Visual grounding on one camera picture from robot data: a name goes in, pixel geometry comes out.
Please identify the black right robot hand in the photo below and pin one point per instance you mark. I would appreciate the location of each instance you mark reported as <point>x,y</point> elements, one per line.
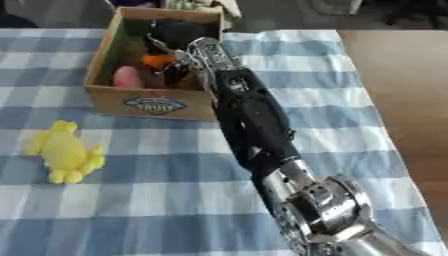
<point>175,33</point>

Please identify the orange toy fruit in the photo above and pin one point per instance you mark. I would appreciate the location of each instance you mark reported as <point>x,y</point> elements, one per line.
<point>156,60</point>

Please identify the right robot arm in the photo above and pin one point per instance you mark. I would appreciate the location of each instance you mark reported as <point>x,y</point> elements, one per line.
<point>256,126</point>

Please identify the tan cardboard box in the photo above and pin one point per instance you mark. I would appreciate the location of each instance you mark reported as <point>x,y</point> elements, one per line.
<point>149,100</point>

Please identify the pink toy fruit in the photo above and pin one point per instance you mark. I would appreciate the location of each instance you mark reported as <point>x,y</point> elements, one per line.
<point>126,77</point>

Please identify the yellow soft toy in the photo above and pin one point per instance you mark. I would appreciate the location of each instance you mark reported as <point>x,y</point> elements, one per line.
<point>66,153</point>

